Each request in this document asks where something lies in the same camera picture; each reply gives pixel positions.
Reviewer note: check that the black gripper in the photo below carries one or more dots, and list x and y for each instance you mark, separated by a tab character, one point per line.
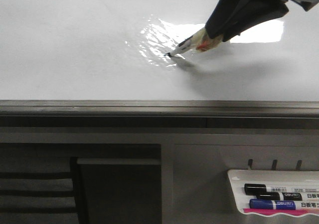
231	17

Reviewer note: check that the white black whiteboard marker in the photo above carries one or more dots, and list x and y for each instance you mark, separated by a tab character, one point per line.
200	41

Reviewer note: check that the white whiteboard surface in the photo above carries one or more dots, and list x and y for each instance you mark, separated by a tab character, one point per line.
116	50

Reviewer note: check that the black hook left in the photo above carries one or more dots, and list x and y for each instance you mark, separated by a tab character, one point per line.
250	163

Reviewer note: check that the black hook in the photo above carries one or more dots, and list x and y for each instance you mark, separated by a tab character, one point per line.
298	165
250	163
274	165

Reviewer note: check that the black hook middle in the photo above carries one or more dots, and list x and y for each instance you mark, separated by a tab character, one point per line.
274	165

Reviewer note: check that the black hook right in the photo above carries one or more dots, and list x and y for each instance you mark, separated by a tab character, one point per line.
298	165

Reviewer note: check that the white plastic marker tray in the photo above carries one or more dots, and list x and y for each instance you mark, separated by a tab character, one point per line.
304	182

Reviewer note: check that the black capped marker rear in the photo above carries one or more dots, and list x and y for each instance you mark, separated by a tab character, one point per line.
251	189

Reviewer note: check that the black capped marker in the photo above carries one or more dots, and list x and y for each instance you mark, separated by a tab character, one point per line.
284	196
251	189

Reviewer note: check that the black capped marker middle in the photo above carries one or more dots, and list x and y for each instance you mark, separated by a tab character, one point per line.
284	196

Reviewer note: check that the blue capped marker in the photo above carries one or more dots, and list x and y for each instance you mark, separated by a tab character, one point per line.
284	205

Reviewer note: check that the dark cabinet panel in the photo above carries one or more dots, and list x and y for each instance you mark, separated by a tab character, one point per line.
117	190

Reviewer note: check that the dark striped chair back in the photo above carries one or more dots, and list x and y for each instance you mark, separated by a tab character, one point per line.
37	198

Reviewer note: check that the grey aluminium whiteboard frame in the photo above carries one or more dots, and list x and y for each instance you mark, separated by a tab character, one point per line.
159	108

